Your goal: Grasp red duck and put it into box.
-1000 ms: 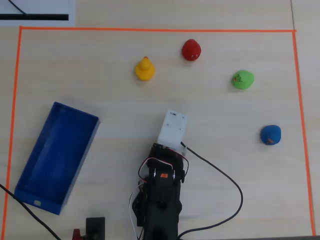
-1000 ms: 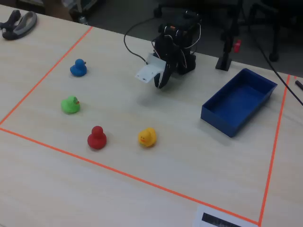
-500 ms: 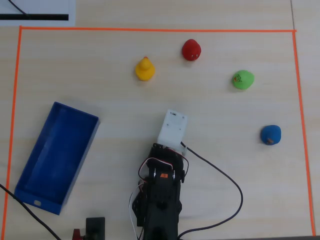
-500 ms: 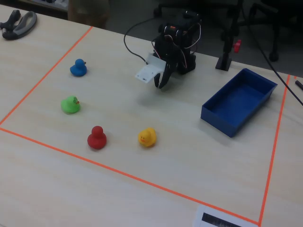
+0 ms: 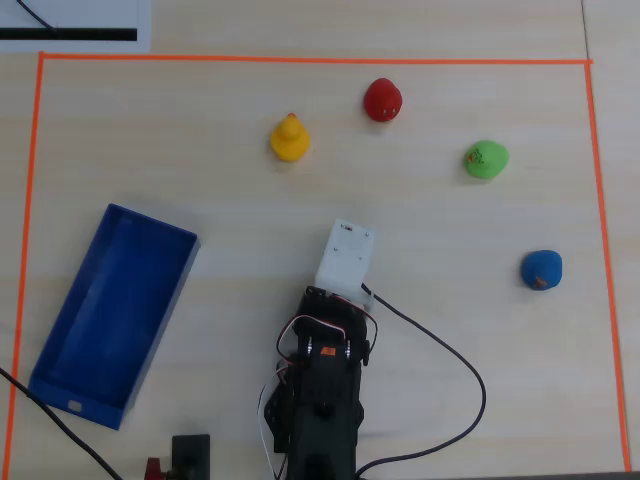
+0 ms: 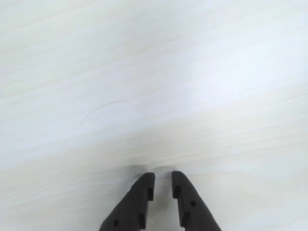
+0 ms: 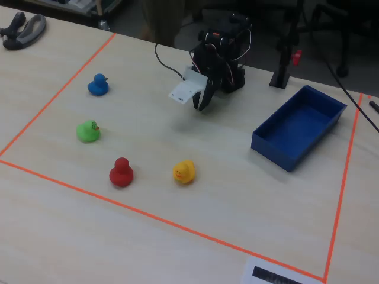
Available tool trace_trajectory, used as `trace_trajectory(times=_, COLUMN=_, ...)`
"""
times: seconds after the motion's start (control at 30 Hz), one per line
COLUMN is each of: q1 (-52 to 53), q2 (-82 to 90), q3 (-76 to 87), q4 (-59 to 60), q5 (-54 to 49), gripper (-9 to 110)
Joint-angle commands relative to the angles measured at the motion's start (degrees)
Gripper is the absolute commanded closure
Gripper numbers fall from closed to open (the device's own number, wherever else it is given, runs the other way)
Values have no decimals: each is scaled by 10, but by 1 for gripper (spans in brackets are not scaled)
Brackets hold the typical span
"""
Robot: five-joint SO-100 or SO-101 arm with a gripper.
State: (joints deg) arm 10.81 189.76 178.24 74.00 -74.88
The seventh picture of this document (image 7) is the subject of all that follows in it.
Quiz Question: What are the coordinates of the olive clothed person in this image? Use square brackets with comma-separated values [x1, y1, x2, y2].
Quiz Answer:
[141, 0, 180, 47]

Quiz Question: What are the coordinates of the grey black hand tool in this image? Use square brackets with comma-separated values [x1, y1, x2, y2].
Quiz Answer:
[0, 12, 47, 50]

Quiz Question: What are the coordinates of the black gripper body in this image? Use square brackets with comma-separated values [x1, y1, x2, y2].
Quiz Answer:
[191, 43, 228, 95]

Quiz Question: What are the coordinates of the black office chair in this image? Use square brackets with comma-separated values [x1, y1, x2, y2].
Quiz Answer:
[309, 0, 374, 78]

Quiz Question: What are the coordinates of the white paper black print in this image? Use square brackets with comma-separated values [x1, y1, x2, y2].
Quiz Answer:
[240, 256, 325, 284]

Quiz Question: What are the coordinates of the red rubber duck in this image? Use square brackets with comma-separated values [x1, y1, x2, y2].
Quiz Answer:
[108, 157, 134, 189]

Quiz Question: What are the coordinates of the blue plastic box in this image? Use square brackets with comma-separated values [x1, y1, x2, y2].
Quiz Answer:
[250, 85, 348, 173]

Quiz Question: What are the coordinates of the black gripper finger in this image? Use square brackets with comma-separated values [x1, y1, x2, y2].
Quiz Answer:
[192, 88, 205, 111]
[198, 78, 221, 112]

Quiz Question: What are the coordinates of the green rubber duck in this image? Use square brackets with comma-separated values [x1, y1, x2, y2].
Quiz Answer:
[76, 119, 102, 143]

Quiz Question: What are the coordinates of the yellow rubber duck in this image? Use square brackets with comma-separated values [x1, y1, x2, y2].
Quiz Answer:
[172, 159, 197, 186]

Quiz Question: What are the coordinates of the black camera stand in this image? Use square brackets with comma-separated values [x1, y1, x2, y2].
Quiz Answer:
[268, 0, 306, 89]

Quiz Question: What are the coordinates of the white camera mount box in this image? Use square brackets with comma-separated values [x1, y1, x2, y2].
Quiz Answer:
[168, 65, 208, 106]

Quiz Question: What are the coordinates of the orange tape strip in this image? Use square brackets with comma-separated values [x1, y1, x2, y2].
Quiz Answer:
[0, 32, 117, 157]
[0, 159, 326, 282]
[323, 93, 364, 283]

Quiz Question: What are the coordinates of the blue rubber duck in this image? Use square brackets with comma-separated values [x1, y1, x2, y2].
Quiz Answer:
[87, 73, 110, 96]

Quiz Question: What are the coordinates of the long black cable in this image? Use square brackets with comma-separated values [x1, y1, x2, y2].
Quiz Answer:
[307, 26, 379, 133]

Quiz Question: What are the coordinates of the black camera cable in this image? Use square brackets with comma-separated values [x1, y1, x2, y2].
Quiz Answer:
[154, 43, 184, 78]

